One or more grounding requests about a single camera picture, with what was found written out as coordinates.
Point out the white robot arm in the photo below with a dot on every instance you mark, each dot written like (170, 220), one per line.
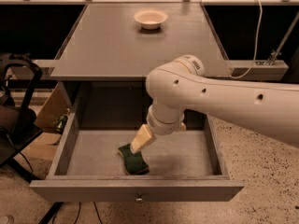
(266, 108)

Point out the black chair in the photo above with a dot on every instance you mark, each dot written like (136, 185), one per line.
(17, 123)

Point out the open grey top drawer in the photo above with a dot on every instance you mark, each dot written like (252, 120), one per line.
(183, 167)

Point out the round metal drawer knob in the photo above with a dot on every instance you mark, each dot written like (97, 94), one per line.
(139, 199)

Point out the white paper bowl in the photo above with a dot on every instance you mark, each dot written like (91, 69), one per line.
(150, 19)

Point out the cardboard box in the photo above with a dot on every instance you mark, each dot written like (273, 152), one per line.
(45, 146)

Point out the green bottle on floor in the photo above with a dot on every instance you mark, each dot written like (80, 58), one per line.
(60, 123)

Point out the green and yellow sponge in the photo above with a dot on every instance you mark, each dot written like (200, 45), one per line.
(134, 163)

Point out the grey wooden cabinet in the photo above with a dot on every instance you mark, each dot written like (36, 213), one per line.
(111, 53)

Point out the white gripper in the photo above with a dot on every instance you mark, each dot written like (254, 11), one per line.
(165, 126)

